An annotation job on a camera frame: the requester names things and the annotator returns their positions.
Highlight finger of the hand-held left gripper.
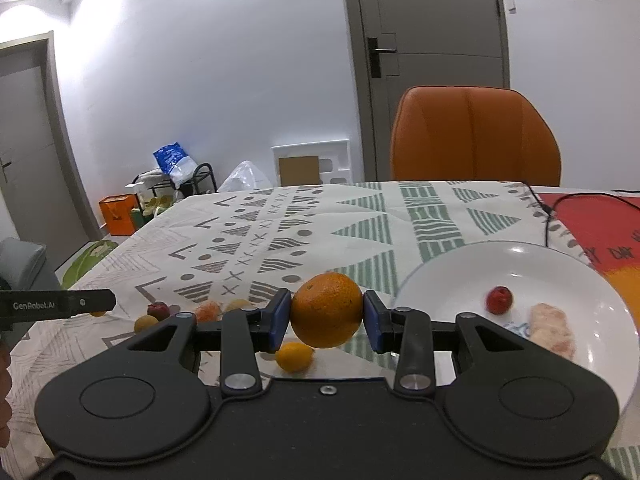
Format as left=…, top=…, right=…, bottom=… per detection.
left=70, top=289, right=117, bottom=317

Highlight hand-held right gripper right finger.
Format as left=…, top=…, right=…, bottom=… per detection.
left=363, top=290, right=528, bottom=393

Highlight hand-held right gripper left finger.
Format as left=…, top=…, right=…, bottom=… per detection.
left=125, top=288, right=292, bottom=398

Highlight yellow kumquat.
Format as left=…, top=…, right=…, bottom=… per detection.
left=276, top=342, right=314, bottom=373

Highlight large orange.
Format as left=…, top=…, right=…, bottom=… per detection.
left=291, top=272, right=364, bottom=348

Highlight white round plate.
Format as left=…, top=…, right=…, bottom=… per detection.
left=395, top=241, right=640, bottom=418

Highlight small red fruit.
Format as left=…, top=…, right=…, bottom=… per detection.
left=486, top=286, right=514, bottom=315

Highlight person's left hand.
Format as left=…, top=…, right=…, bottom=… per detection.
left=0, top=347, right=13, bottom=447

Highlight green bag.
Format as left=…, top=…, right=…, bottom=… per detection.
left=61, top=240, right=120, bottom=288

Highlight grey sofa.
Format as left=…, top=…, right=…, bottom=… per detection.
left=0, top=237, right=63, bottom=291

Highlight orange box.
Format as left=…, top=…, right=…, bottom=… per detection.
left=98, top=195, right=141, bottom=236

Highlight patterned tablecloth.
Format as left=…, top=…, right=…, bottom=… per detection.
left=7, top=180, right=640, bottom=480

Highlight green yellow items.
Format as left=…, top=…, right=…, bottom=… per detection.
left=130, top=196, right=173, bottom=226

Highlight white packet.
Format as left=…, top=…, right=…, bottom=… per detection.
left=126, top=170, right=173, bottom=196

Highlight white plastic bag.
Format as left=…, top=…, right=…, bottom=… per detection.
left=218, top=161, right=273, bottom=193

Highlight brown cardboard piece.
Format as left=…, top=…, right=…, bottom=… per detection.
left=278, top=156, right=319, bottom=187

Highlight black metal rack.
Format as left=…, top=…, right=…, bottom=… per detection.
left=135, top=162, right=218, bottom=198

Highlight blue and white bag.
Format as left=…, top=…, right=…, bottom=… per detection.
left=152, top=141, right=198, bottom=183

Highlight grey side door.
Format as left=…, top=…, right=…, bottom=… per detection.
left=0, top=30, right=101, bottom=241

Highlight white foam packaging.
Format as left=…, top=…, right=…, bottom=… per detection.
left=271, top=140, right=349, bottom=187

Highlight orange chair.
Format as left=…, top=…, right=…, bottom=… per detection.
left=390, top=86, right=562, bottom=187

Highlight red orange mat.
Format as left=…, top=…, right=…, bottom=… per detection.
left=540, top=192, right=640, bottom=306

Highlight black cable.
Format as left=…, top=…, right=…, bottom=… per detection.
left=520, top=182, right=640, bottom=248

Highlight black door lock handle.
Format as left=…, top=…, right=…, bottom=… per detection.
left=366, top=37, right=399, bottom=79

